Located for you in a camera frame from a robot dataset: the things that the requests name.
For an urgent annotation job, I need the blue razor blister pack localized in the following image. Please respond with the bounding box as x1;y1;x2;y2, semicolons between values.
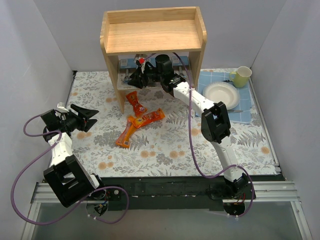
169;52;193;89
117;58;137;91

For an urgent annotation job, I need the orange razor pack long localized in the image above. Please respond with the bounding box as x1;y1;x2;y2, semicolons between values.
115;119;137;148

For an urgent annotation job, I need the wooden two-tier shelf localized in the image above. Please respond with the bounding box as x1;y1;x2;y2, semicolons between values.
100;6;207;113

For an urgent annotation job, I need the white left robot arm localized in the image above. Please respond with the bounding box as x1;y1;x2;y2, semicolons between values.
40;104;107;208

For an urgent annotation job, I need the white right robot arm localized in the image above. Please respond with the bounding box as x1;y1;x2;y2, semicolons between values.
128;54;252;199

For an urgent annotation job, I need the white paper plate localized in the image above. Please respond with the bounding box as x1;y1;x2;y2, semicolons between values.
202;81;240;110

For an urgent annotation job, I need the floral patterned table mat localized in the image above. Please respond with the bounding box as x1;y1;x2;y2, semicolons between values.
68;71;279;177

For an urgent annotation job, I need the yellow-green mug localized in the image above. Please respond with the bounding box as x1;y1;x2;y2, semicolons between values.
229;66;252;88

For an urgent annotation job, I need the blue checked cloth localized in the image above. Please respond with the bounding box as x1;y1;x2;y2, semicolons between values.
197;70;252;124

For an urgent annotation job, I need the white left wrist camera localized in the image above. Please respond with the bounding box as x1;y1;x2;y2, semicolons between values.
57;102;68;113

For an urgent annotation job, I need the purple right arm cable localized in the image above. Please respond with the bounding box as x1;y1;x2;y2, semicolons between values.
143;52;256;218

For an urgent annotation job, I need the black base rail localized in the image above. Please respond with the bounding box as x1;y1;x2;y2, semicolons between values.
102;174;300;211

